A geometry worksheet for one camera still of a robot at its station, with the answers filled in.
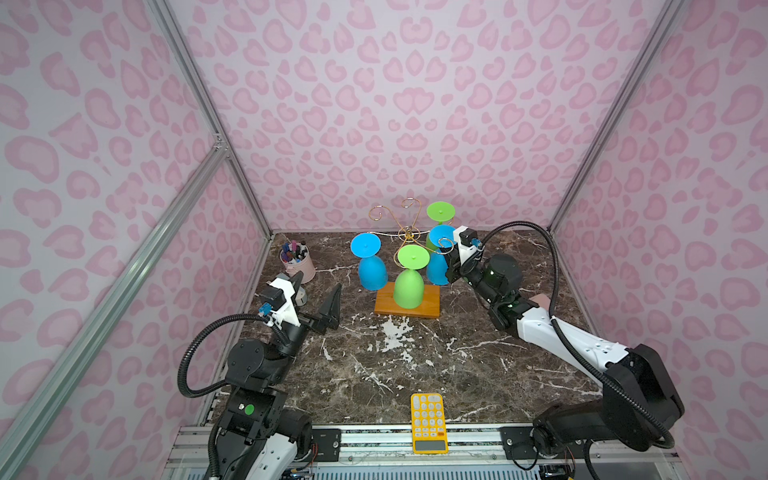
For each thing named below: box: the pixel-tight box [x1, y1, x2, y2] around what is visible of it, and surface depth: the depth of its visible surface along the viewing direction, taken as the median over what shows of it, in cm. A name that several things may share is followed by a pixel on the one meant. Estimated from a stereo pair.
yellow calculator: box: [410, 393, 448, 455], surface depth 77 cm
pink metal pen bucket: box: [279, 240, 316, 284], surface depth 100 cm
